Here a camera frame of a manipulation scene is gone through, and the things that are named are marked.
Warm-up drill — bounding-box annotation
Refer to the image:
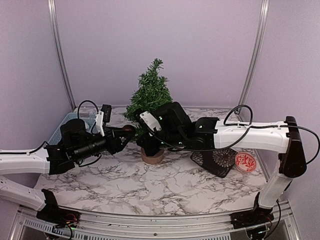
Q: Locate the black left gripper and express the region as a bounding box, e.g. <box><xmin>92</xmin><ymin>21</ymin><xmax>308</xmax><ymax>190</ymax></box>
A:
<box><xmin>72</xmin><ymin>126</ymin><xmax>135</xmax><ymax>162</ymax></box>

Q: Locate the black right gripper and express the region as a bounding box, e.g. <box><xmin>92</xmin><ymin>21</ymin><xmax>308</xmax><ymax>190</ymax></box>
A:
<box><xmin>136</xmin><ymin>129</ymin><xmax>186</xmax><ymax>157</ymax></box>

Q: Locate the dark red ball ornament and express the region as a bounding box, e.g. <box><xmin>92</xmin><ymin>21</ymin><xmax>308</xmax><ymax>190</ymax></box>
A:
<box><xmin>122</xmin><ymin>124</ymin><xmax>136</xmax><ymax>134</ymax></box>

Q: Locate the small green christmas tree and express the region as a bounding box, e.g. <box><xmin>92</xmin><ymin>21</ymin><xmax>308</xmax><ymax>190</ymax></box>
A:
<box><xmin>123</xmin><ymin>57</ymin><xmax>174</xmax><ymax>165</ymax></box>

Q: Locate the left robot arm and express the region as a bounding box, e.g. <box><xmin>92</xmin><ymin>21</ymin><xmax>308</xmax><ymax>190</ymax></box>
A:
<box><xmin>0</xmin><ymin>118</ymin><xmax>136</xmax><ymax>223</ymax></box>

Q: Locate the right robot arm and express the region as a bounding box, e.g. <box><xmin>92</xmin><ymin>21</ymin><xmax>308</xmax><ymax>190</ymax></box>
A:
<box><xmin>125</xmin><ymin>102</ymin><xmax>307</xmax><ymax>224</ymax></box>

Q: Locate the light blue plastic basket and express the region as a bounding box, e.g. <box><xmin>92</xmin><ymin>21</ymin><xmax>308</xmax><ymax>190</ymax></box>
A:
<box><xmin>46</xmin><ymin>112</ymin><xmax>98</xmax><ymax>146</ymax></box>

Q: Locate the black floral rectangular plate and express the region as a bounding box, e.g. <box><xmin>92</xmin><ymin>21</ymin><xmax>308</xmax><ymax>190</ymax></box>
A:
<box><xmin>190</xmin><ymin>148</ymin><xmax>238</xmax><ymax>178</ymax></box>

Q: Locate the red white patterned bowl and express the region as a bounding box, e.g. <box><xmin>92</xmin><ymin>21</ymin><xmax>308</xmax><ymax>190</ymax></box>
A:
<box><xmin>235</xmin><ymin>152</ymin><xmax>257</xmax><ymax>173</ymax></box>

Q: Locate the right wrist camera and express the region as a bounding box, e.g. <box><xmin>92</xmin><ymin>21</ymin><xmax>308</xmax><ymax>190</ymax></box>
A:
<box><xmin>137</xmin><ymin>111</ymin><xmax>162</xmax><ymax>136</ymax></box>

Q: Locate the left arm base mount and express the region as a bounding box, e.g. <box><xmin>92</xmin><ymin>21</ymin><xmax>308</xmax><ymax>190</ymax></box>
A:
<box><xmin>36</xmin><ymin>206</ymin><xmax>80</xmax><ymax>228</ymax></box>

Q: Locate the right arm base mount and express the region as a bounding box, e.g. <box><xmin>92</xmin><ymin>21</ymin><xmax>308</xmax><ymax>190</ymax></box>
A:
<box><xmin>230</xmin><ymin>209</ymin><xmax>275</xmax><ymax>229</ymax></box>

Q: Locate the aluminium front rail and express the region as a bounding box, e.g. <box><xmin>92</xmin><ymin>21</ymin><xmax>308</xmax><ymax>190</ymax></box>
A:
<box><xmin>8</xmin><ymin>201</ymin><xmax>302</xmax><ymax>240</ymax></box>

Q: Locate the left aluminium frame post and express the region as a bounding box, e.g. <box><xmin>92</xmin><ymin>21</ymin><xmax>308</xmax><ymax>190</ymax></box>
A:
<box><xmin>47</xmin><ymin>0</ymin><xmax>76</xmax><ymax>110</ymax></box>

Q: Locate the aluminium frame post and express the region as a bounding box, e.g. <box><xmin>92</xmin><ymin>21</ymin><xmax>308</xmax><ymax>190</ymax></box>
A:
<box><xmin>47</xmin><ymin>0</ymin><xmax>76</xmax><ymax>110</ymax></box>
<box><xmin>238</xmin><ymin>0</ymin><xmax>270</xmax><ymax>105</ymax></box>

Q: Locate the right aluminium frame post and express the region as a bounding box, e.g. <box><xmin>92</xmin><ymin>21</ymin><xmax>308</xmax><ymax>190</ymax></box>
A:
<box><xmin>238</xmin><ymin>0</ymin><xmax>270</xmax><ymax>105</ymax></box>

